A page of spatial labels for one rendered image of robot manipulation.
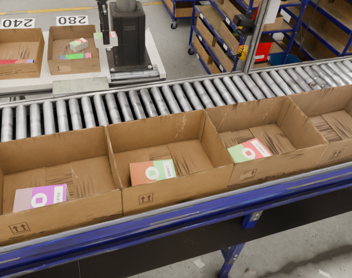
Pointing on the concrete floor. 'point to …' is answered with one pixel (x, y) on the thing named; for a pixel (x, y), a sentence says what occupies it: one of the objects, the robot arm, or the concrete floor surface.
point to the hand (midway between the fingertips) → (104, 34)
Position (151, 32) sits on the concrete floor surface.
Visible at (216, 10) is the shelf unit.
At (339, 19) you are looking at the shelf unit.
